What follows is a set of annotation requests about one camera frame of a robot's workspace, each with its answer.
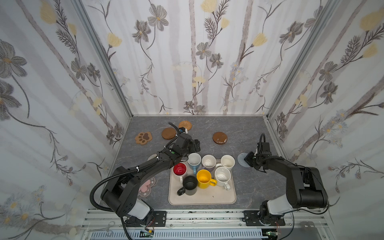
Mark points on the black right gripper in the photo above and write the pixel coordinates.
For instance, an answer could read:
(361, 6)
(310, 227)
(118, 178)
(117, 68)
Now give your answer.
(252, 160)

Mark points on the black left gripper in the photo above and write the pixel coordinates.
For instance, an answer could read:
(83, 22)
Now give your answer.
(193, 145)

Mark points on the grey blue woven coaster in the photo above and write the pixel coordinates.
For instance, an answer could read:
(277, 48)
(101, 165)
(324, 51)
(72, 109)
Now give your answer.
(241, 160)

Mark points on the woven rattan round coaster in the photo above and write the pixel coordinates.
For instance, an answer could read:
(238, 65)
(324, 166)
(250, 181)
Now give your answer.
(185, 124)

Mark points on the glossy dark brown round coaster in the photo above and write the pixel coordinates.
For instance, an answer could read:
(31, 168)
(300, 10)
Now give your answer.
(220, 138)

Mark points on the brown round wooden coaster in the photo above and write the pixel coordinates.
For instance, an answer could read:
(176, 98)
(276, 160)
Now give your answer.
(168, 133)

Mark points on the cork paw print coaster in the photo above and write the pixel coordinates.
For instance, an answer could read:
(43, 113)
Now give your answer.
(143, 138)

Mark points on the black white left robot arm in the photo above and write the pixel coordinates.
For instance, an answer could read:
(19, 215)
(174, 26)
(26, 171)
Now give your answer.
(122, 188)

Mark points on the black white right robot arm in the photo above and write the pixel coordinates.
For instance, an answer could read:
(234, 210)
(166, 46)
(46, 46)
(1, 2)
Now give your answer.
(304, 187)

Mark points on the light blue mug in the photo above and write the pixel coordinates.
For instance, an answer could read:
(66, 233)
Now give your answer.
(194, 162)

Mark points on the white grey small mug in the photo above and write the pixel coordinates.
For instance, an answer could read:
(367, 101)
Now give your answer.
(209, 162)

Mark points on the white mug rear right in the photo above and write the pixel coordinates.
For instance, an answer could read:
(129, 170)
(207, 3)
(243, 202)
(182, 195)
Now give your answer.
(227, 162)

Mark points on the red inside white mug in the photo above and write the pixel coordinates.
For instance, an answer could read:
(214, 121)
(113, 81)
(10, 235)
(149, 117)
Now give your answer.
(179, 171)

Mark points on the white mug front right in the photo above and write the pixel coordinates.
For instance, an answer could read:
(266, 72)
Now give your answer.
(223, 176)

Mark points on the yellow mug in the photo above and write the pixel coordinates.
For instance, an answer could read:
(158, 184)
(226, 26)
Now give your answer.
(205, 179)

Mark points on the black mug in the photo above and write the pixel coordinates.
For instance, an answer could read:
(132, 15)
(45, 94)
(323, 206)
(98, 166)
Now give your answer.
(190, 184)

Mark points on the white grey round coaster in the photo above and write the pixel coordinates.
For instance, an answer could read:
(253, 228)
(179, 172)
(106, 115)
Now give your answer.
(152, 157)

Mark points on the beige plastic tray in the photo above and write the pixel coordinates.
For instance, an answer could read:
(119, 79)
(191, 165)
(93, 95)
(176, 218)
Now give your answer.
(219, 195)

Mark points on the pink flower shaped coaster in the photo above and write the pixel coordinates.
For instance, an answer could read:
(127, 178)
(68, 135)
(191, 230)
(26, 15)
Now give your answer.
(145, 189)

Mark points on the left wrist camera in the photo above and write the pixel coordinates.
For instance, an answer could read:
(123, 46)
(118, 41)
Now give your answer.
(183, 130)

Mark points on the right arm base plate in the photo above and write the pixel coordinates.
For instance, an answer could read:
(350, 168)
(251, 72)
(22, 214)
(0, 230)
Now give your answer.
(254, 218)

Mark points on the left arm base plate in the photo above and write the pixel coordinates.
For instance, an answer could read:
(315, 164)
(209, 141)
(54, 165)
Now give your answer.
(153, 219)

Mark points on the aluminium mounting rail frame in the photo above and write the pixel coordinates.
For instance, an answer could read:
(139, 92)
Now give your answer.
(220, 224)

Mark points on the aluminium corner post right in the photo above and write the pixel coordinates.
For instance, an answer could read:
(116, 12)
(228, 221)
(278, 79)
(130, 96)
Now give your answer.
(314, 35)

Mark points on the aluminium corner post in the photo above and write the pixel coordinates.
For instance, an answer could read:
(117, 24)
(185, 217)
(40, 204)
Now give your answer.
(314, 35)
(101, 53)

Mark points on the aluminium corner post left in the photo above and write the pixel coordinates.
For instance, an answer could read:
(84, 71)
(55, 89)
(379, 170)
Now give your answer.
(101, 53)

